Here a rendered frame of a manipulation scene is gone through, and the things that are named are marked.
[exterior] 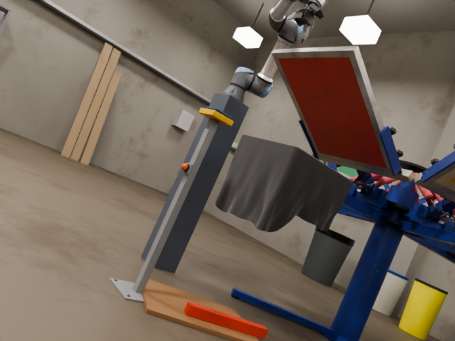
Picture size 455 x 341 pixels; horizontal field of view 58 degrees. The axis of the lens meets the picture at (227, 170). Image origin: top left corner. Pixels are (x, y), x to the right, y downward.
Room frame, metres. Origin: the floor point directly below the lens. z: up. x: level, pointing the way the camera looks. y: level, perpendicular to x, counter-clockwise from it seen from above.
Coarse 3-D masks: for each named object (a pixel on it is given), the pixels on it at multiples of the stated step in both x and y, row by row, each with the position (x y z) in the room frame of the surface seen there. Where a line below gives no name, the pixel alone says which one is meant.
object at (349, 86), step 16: (320, 64) 2.07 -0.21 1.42; (336, 64) 1.99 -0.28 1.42; (320, 80) 2.16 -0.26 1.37; (336, 80) 2.07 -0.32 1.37; (352, 80) 1.98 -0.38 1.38; (336, 96) 2.16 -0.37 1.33; (352, 96) 2.06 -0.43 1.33; (336, 112) 2.25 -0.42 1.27; (352, 112) 2.15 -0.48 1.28; (352, 128) 2.24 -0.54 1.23; (368, 128) 2.14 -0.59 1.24; (352, 144) 2.35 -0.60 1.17; (368, 144) 2.24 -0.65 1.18; (368, 160) 2.34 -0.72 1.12; (384, 160) 2.24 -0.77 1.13
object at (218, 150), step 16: (224, 96) 2.65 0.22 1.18; (240, 112) 2.68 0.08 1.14; (224, 128) 2.64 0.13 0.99; (192, 144) 2.73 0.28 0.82; (224, 144) 2.67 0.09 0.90; (208, 160) 2.63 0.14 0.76; (224, 160) 2.71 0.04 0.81; (208, 176) 2.67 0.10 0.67; (192, 192) 2.63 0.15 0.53; (208, 192) 2.70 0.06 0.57; (192, 208) 2.66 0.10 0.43; (160, 224) 2.69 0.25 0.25; (176, 224) 2.62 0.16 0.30; (192, 224) 2.69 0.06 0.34; (176, 240) 2.65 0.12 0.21; (144, 256) 2.71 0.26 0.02; (160, 256) 2.62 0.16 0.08; (176, 256) 2.69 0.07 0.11
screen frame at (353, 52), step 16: (304, 48) 2.13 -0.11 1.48; (320, 48) 2.03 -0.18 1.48; (336, 48) 1.94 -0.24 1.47; (352, 48) 1.86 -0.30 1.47; (352, 64) 1.91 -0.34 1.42; (368, 80) 1.95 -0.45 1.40; (368, 96) 1.98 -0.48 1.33; (368, 112) 2.06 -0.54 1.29; (384, 128) 2.11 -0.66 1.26; (336, 160) 2.60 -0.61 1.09; (352, 160) 2.46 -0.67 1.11
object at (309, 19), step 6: (312, 0) 2.02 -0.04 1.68; (306, 6) 2.06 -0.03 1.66; (318, 6) 2.02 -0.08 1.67; (306, 12) 2.00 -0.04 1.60; (312, 12) 2.01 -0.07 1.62; (294, 18) 2.06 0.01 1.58; (300, 18) 2.04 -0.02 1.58; (306, 18) 2.01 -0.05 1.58; (312, 18) 2.03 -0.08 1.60; (300, 24) 2.06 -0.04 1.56
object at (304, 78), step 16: (288, 64) 2.26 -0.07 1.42; (304, 64) 2.17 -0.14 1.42; (288, 80) 2.37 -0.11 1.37; (304, 80) 2.26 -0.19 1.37; (304, 96) 2.37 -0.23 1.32; (320, 96) 2.25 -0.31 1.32; (304, 112) 2.48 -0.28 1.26; (320, 112) 2.36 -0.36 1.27; (320, 128) 2.47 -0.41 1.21; (336, 128) 2.35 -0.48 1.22; (320, 144) 2.60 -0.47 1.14; (336, 144) 2.47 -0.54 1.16
